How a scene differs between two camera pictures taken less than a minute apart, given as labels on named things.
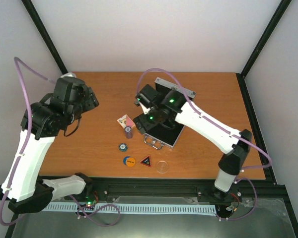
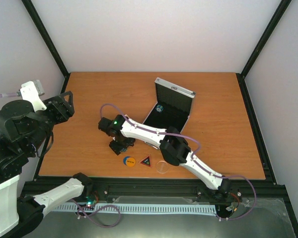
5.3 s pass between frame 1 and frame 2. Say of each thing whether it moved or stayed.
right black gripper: moved
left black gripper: moved
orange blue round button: stayed
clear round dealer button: stayed
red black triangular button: stayed
